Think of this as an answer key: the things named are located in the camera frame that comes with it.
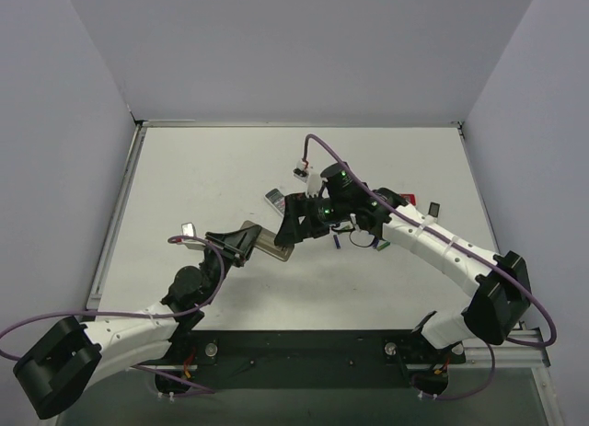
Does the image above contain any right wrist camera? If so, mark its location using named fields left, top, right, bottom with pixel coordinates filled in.
left=293, top=167, right=323, bottom=198

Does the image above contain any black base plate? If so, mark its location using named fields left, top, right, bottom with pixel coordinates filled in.
left=146, top=329, right=466, bottom=396

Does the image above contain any grey white remote control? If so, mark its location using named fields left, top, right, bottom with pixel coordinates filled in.
left=264, top=189, right=285, bottom=216

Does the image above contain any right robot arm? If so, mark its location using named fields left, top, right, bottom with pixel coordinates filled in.
left=274, top=163, right=530, bottom=350

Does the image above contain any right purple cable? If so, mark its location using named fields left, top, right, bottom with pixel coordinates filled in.
left=303, top=133, right=558, bottom=351

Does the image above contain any beige remote control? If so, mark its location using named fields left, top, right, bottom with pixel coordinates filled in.
left=254, top=226, right=295, bottom=262

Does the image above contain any red white remote control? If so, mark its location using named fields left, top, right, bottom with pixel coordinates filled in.
left=401, top=193, right=417, bottom=206

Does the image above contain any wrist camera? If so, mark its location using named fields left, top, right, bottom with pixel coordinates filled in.
left=293, top=167, right=323, bottom=198
left=180, top=222, right=203, bottom=250

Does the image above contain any aluminium frame rail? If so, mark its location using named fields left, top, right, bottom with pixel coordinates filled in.
left=463, top=328, right=551, bottom=368

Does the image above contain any slim white remote control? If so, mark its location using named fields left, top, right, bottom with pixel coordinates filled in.
left=427, top=201, right=441, bottom=221

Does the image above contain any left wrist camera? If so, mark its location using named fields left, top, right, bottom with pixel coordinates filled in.
left=180, top=222, right=203, bottom=250

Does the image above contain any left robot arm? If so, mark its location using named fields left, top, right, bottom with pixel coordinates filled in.
left=13, top=225, right=262, bottom=420

